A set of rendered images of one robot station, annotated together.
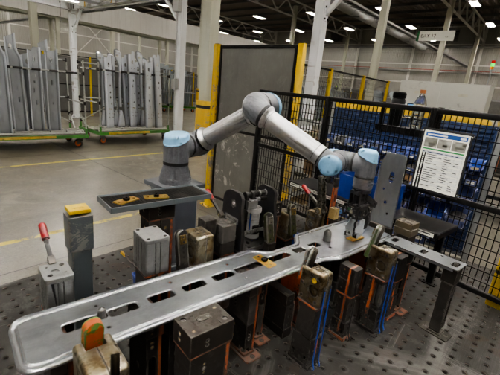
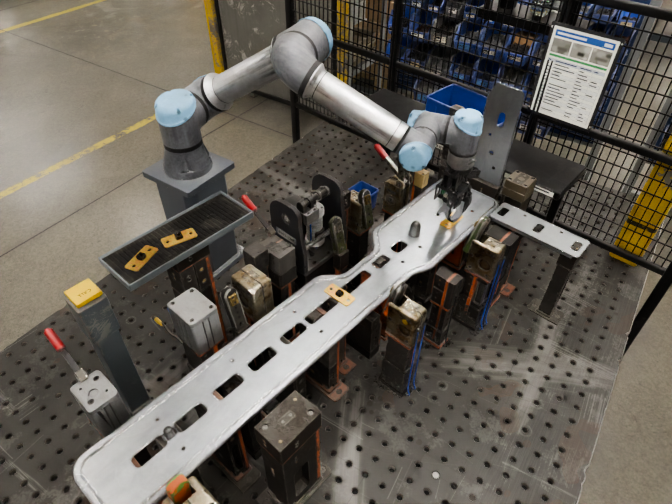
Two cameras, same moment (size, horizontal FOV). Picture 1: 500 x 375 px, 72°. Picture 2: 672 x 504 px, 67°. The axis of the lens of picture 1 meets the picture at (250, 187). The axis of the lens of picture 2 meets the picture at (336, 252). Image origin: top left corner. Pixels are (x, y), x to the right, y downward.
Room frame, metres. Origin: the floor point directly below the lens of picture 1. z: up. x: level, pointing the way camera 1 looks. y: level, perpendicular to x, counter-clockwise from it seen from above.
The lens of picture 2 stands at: (0.15, 0.04, 2.00)
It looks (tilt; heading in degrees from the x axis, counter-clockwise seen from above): 43 degrees down; 353
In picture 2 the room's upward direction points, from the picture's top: 1 degrees clockwise
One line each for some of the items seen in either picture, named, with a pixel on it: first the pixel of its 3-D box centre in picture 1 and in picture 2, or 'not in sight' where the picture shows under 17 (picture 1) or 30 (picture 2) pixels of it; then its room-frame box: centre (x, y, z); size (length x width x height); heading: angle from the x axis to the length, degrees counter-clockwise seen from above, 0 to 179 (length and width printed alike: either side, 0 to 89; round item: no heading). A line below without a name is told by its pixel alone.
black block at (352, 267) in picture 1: (345, 301); (442, 309); (1.10, -0.39, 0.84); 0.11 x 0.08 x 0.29; 42
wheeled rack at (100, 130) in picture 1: (126, 103); not in sight; (8.57, 3.22, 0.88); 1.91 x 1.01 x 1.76; 142
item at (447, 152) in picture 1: (440, 162); (572, 77); (1.65, -0.90, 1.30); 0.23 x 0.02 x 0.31; 42
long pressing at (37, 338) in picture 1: (261, 265); (336, 301); (1.03, -0.06, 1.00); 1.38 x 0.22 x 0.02; 132
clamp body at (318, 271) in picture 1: (309, 315); (401, 347); (0.96, -0.23, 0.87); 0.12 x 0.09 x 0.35; 42
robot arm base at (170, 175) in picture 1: (175, 171); (185, 153); (1.55, 0.35, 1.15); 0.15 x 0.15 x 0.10
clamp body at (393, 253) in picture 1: (375, 288); (477, 284); (1.17, -0.52, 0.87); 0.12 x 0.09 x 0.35; 42
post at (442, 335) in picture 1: (443, 300); (558, 281); (1.18, -0.79, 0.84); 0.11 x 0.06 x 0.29; 42
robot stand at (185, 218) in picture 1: (173, 220); (199, 215); (1.55, 0.35, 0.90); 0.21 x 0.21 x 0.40; 50
